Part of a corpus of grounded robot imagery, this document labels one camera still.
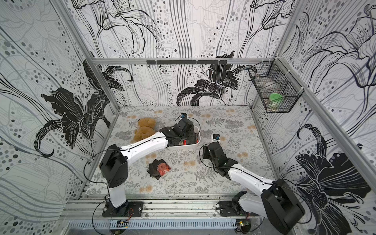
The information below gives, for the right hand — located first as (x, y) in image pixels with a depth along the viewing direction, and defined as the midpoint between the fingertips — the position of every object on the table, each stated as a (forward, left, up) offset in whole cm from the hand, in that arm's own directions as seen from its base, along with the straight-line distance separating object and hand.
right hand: (207, 146), depth 87 cm
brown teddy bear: (+13, +41, +1) cm, 43 cm away
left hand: (+5, +9, +5) cm, 12 cm away
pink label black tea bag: (-12, +27, -6) cm, 30 cm away
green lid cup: (+16, -38, +21) cm, 46 cm away
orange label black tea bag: (-12, +32, -5) cm, 35 cm away
